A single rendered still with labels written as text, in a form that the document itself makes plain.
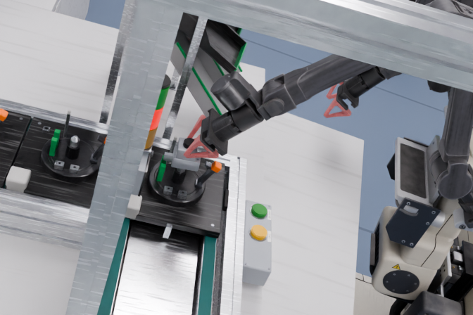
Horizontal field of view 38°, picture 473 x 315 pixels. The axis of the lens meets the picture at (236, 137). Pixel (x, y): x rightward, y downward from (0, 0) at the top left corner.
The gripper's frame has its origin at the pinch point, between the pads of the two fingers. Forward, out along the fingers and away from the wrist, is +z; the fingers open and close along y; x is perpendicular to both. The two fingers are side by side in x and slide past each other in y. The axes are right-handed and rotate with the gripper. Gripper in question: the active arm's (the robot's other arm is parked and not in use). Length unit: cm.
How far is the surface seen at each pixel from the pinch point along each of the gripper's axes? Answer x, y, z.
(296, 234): 42.8, -2.5, -0.7
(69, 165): -14.4, 3.7, 23.7
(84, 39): -12, -64, 41
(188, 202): 9.3, 6.3, 7.2
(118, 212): -49, 76, -43
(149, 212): 3.2, 10.8, 13.4
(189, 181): 8.8, 0.0, 7.3
